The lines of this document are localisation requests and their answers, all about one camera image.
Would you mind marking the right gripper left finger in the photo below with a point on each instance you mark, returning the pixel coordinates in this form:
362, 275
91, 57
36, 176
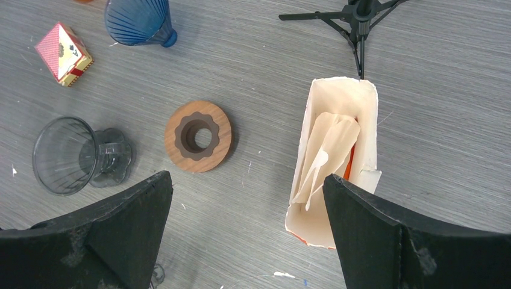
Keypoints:
113, 243

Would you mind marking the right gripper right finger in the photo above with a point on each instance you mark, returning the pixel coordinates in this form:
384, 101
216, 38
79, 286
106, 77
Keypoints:
381, 244

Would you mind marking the beige filters in box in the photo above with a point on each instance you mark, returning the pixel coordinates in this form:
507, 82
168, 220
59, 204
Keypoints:
330, 142

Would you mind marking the playing card box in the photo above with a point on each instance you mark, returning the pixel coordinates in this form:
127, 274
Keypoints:
64, 54

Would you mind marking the black microphone tripod stand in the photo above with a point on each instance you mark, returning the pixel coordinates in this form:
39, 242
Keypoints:
354, 22

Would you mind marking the grey dripper with handle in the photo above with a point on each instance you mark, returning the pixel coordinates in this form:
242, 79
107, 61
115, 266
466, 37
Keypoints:
69, 155

